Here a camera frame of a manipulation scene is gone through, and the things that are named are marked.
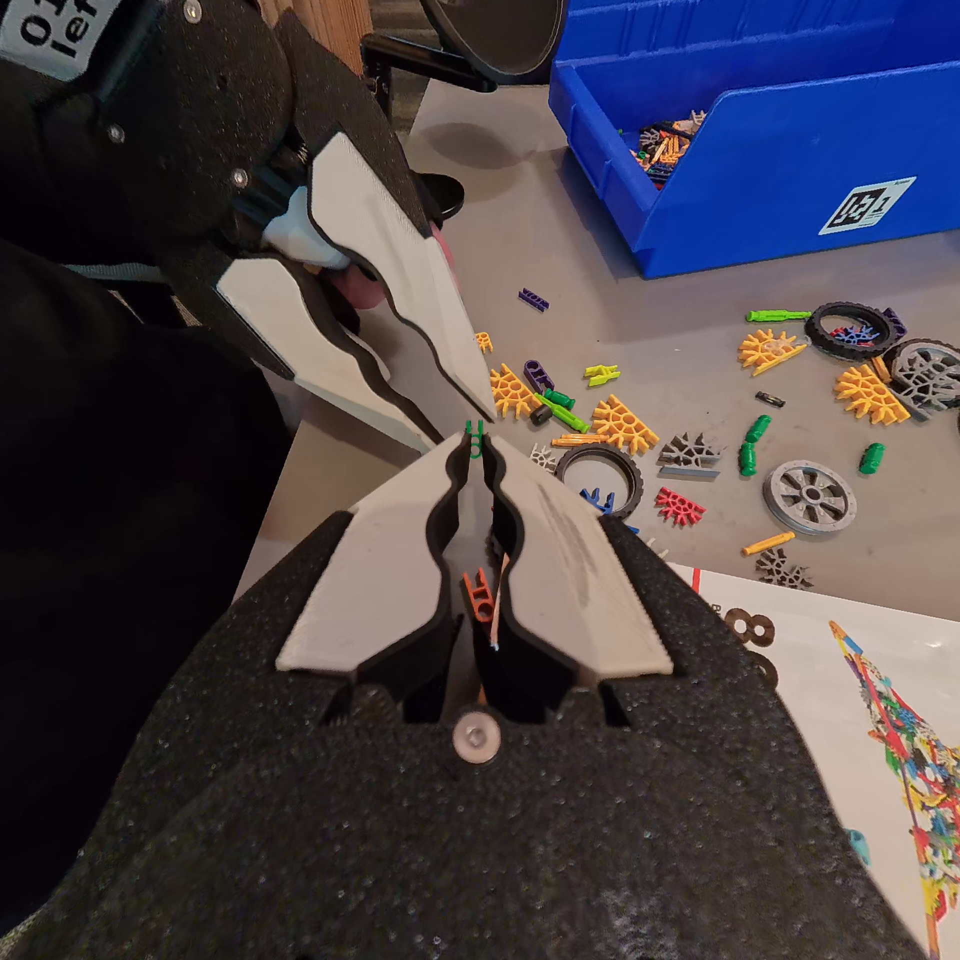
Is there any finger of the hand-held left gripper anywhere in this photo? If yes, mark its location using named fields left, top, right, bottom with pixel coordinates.
left=307, top=131, right=498, bottom=421
left=216, top=255, right=445, bottom=453

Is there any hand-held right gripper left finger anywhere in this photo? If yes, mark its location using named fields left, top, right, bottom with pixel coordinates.
left=276, top=432, right=470, bottom=723

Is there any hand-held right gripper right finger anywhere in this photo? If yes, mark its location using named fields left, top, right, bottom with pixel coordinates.
left=480, top=432, right=674, bottom=723

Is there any person's left hand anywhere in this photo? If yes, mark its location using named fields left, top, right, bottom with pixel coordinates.
left=332, top=228, right=459, bottom=311

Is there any black round foot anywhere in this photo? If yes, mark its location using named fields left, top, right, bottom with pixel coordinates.
left=412, top=172, right=466, bottom=224

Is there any orange connector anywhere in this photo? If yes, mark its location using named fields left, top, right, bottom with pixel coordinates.
left=461, top=567, right=498, bottom=624

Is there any black rubber tyre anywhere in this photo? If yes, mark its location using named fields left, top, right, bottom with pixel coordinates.
left=553, top=442, right=645, bottom=520
left=804, top=301, right=897, bottom=363

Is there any red fan connector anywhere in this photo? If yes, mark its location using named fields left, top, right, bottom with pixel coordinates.
left=654, top=487, right=708, bottom=528

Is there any wooden furniture leg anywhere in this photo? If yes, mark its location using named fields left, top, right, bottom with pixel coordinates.
left=258, top=0, right=374, bottom=76

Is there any dark grey fan connector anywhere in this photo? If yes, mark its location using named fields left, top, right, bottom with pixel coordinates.
left=657, top=431, right=725, bottom=468

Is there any dark grey snowflake connector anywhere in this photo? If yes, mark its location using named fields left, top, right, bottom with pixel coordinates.
left=755, top=547, right=815, bottom=590

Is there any black chair base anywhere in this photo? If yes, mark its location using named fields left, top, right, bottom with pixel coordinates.
left=360, top=0, right=569, bottom=95

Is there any grey wheel hub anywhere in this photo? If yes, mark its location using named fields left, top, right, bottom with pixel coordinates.
left=762, top=459, right=858, bottom=537

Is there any printed instruction booklet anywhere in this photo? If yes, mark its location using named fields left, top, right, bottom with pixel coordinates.
left=667, top=562, right=960, bottom=960

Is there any person's dark clothing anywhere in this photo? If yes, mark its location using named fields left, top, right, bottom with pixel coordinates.
left=0, top=240, right=301, bottom=924

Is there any pile of mixed construction pieces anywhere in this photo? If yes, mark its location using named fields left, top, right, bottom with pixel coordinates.
left=618, top=108, right=708, bottom=189

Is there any yellow fan connector clear piece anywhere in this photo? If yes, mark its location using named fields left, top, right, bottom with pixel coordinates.
left=737, top=327, right=809, bottom=378

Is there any blue storage bin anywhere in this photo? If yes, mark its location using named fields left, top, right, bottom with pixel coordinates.
left=547, top=0, right=960, bottom=280

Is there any grey wheel with tyre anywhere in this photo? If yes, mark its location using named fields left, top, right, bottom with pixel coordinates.
left=883, top=339, right=960, bottom=421

